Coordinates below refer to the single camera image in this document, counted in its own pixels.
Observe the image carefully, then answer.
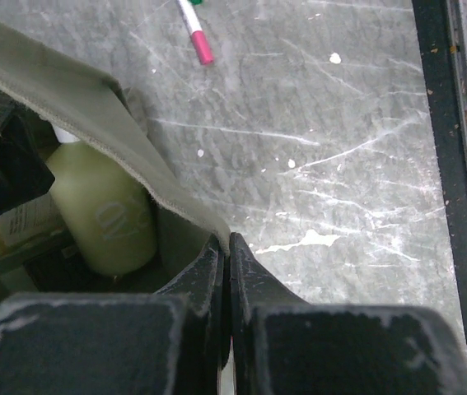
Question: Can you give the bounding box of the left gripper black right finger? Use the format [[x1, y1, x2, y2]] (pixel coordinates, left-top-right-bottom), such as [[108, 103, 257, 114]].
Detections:
[[230, 233, 467, 394]]

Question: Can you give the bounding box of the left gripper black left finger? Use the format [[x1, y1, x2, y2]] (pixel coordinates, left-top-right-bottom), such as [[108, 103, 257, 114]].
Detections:
[[0, 238, 225, 394]]

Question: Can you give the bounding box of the olive green canvas bag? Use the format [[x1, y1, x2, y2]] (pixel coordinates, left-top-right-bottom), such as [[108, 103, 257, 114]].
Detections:
[[0, 23, 231, 277]]

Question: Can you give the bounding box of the yellow-green pump bottle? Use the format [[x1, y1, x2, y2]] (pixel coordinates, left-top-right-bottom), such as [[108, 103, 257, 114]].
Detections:
[[46, 126, 157, 277]]

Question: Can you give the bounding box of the amber liquid bottle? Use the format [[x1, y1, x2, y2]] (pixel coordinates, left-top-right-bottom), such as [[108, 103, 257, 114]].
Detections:
[[0, 193, 66, 256]]

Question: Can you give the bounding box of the red and white marker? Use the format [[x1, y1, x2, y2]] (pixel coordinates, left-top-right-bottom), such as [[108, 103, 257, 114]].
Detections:
[[177, 0, 214, 65]]

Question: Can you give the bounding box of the aluminium rail frame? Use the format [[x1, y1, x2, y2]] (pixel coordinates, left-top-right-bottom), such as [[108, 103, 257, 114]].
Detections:
[[409, 0, 467, 395]]

